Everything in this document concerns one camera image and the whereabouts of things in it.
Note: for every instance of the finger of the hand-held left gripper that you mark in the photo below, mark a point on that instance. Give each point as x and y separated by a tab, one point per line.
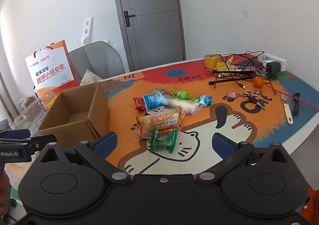
37	141
17	133

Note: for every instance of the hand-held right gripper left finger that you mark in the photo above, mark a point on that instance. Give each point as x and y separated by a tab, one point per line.
106	144

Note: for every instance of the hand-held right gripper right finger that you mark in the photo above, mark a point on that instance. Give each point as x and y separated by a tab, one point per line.
223	144

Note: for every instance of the blue and green snack packet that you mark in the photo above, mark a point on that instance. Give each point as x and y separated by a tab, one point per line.
204	100

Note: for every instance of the brown cardboard box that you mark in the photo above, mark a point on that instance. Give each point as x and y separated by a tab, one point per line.
74	105

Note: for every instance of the red snack packet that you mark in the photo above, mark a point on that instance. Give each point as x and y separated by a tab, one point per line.
139	103

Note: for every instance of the long white snack packet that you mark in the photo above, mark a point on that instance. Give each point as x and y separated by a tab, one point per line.
183	105

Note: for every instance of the green orange-edged snack packet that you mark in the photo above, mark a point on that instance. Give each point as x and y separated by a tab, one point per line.
163	141

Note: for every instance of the large orange cracker packet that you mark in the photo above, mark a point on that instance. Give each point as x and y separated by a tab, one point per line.
159	121

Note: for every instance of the small black white snack packet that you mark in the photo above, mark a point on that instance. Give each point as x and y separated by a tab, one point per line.
159	109

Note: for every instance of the bright green snack packet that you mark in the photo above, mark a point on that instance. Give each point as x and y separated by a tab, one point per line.
180	94

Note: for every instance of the person's left hand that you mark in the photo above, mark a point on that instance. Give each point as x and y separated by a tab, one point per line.
3	187

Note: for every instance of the clear plastic bin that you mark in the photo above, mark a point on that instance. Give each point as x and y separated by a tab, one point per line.
27	118

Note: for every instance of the bunch of keys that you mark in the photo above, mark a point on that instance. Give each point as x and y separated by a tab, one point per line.
253	99

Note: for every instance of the black metal stand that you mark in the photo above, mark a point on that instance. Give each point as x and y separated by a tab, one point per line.
231	80

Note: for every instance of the dotted beige cushion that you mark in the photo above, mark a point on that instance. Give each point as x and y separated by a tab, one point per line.
89	78

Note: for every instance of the tangerine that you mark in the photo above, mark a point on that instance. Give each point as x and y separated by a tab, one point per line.
258	82

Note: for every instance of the orange and white paper bag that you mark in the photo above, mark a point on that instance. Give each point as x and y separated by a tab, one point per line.
52	70

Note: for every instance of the yellow cloth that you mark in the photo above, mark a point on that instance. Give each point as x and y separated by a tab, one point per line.
223	66

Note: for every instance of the yellow clothespin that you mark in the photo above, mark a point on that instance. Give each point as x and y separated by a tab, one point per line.
230	61

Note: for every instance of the dark flat pad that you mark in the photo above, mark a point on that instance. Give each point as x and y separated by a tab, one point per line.
245	63

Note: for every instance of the yellow tape roll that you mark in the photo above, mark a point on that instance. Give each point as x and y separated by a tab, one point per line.
211	61

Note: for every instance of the grey chair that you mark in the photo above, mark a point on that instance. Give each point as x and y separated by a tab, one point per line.
99	55

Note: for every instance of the black charger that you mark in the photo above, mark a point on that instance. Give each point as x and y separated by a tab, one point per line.
273	67

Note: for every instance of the white charger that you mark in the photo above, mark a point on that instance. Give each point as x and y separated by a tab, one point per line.
267	59

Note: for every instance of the white power strip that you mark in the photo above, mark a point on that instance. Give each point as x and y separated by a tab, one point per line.
280	61

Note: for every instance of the small white foam piece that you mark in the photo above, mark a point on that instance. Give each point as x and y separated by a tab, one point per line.
102	40

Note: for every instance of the white foam board with holes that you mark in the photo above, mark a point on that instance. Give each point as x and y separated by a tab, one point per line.
86	28

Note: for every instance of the grey door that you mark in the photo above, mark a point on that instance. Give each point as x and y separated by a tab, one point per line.
149	15

